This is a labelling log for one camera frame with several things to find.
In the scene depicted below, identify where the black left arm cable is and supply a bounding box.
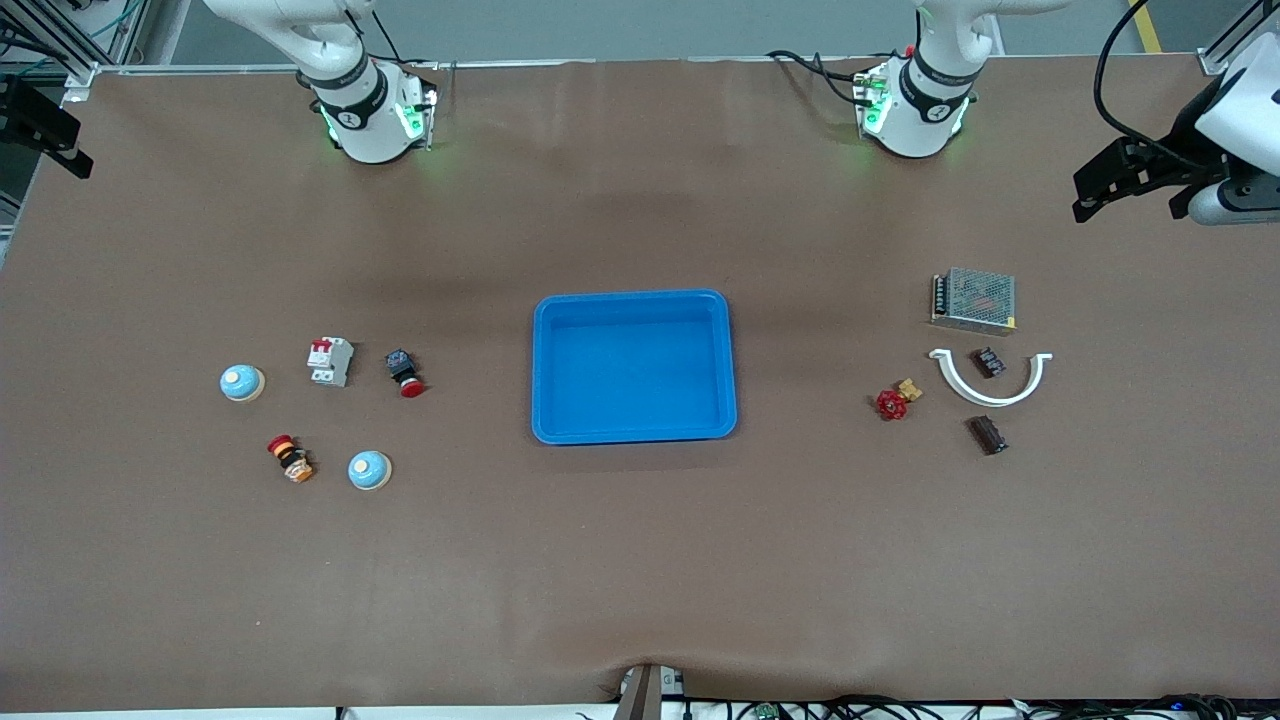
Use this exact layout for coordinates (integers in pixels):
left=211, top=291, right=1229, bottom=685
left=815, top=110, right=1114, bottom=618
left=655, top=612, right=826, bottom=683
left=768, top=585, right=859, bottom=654
left=1094, top=0, right=1216, bottom=171

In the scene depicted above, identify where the aluminium frame extrusion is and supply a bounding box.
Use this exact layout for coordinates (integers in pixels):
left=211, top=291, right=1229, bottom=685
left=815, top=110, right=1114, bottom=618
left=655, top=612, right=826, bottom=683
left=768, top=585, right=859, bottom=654
left=1200, top=0, right=1280, bottom=76
left=0, top=0, right=151, bottom=93

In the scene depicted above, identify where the blue plastic tray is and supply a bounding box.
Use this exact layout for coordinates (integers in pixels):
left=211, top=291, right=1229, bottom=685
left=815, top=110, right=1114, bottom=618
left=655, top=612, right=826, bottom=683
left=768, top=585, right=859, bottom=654
left=531, top=289, right=739, bottom=446

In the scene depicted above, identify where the red pushbutton black body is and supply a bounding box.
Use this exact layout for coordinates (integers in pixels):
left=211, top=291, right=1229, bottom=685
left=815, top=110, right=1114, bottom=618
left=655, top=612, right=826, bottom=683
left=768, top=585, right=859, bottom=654
left=385, top=348, right=427, bottom=399

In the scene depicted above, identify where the white curved pipe clamp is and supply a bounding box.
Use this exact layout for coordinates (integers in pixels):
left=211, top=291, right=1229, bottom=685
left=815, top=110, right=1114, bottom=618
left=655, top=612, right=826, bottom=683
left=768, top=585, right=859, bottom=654
left=928, top=348, right=1054, bottom=408

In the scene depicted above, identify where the red yellow emergency stop button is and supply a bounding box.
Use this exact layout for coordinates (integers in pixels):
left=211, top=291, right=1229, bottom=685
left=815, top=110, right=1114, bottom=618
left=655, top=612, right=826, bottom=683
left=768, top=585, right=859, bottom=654
left=266, top=433, right=315, bottom=484

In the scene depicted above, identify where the brass valve red handle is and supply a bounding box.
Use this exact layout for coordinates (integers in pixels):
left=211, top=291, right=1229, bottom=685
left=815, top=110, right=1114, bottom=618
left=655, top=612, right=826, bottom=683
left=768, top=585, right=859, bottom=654
left=876, top=378, right=923, bottom=422

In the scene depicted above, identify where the brown table mat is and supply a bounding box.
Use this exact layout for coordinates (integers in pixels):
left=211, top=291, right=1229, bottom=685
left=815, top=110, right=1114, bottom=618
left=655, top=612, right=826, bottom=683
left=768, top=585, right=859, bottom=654
left=0, top=55, right=1280, bottom=713

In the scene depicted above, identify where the black cable bundle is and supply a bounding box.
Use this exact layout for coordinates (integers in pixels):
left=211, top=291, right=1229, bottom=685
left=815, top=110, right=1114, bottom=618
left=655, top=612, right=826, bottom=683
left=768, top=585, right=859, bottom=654
left=690, top=693, right=1246, bottom=720

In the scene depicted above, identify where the white circuit breaker red switch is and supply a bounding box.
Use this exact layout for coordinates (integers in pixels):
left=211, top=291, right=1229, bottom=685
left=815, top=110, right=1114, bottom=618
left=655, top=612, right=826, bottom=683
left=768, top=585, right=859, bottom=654
left=306, top=336, right=355, bottom=388

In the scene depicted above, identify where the blue desk bell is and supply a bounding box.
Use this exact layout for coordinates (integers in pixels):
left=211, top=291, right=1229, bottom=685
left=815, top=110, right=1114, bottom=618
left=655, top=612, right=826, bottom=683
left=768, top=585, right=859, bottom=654
left=219, top=364, right=266, bottom=404
left=347, top=450, right=393, bottom=492

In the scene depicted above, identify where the green cable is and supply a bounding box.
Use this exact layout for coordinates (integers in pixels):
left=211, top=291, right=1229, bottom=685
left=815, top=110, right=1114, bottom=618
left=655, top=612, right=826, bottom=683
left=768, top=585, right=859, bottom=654
left=78, top=0, right=146, bottom=41

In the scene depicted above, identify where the metal mesh power supply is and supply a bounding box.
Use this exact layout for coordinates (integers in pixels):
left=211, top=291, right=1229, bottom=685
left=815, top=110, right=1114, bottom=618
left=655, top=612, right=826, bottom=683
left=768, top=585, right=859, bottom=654
left=930, top=266, right=1018, bottom=337

